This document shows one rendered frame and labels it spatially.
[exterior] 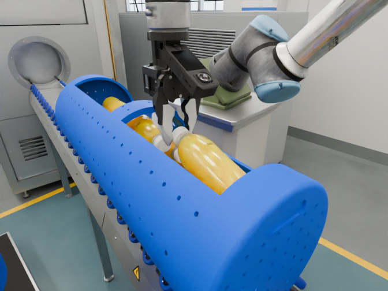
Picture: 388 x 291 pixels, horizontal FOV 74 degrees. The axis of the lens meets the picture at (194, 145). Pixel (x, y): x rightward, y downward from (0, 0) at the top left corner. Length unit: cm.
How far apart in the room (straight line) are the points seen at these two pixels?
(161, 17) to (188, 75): 11
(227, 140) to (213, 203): 51
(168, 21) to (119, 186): 31
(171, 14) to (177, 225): 32
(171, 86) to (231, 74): 42
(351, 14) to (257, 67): 24
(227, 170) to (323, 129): 299
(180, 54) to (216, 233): 29
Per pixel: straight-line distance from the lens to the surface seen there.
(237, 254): 33
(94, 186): 92
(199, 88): 40
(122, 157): 53
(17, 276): 185
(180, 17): 46
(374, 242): 231
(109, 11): 164
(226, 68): 87
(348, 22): 68
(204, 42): 239
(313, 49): 71
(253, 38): 82
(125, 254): 75
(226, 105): 88
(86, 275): 189
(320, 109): 332
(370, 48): 311
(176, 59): 44
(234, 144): 85
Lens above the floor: 143
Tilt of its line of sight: 27 degrees down
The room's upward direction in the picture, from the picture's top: straight up
